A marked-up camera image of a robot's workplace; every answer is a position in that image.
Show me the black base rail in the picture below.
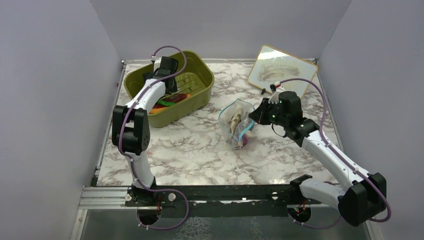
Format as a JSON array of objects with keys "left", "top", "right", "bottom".
[{"left": 78, "top": 184, "right": 323, "bottom": 219}]

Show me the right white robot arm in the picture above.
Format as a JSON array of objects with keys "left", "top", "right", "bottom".
[{"left": 248, "top": 91, "right": 392, "bottom": 227}]

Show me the silver toy fish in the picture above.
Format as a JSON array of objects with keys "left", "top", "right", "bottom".
[{"left": 229, "top": 106, "right": 243, "bottom": 136}]

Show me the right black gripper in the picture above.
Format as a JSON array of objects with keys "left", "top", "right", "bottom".
[{"left": 249, "top": 97, "right": 289, "bottom": 127}]

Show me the wood framed whiteboard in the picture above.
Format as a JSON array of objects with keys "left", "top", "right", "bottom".
[{"left": 247, "top": 45, "right": 318, "bottom": 93}]

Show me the purple red onion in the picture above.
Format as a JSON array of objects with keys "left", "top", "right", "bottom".
[{"left": 236, "top": 134, "right": 250, "bottom": 149}]

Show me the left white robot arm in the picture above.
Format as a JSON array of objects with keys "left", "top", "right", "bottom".
[{"left": 112, "top": 56, "right": 179, "bottom": 206}]

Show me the olive green plastic bin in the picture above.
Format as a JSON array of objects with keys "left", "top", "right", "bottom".
[{"left": 123, "top": 50, "right": 215, "bottom": 128}]

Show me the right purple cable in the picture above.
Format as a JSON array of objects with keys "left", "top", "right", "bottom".
[{"left": 279, "top": 78, "right": 392, "bottom": 223}]

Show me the red meat slice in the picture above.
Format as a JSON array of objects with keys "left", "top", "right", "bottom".
[{"left": 161, "top": 93, "right": 191, "bottom": 103}]

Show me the green chili pepper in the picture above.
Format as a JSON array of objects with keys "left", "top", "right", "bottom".
[{"left": 156, "top": 100, "right": 176, "bottom": 107}]

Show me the clear zip top bag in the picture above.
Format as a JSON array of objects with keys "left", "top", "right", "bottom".
[{"left": 218, "top": 98, "right": 255, "bottom": 149}]

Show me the orange squash slice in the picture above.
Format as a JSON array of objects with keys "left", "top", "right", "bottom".
[{"left": 150, "top": 103, "right": 173, "bottom": 114}]

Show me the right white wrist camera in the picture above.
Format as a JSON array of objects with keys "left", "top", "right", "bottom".
[{"left": 268, "top": 81, "right": 286, "bottom": 104}]

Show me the purple cable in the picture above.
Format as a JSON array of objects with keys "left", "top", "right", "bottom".
[
  {"left": 117, "top": 45, "right": 190, "bottom": 231},
  {"left": 279, "top": 78, "right": 392, "bottom": 223}
]

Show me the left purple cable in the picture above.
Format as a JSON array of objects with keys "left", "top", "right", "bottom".
[{"left": 117, "top": 45, "right": 190, "bottom": 231}]

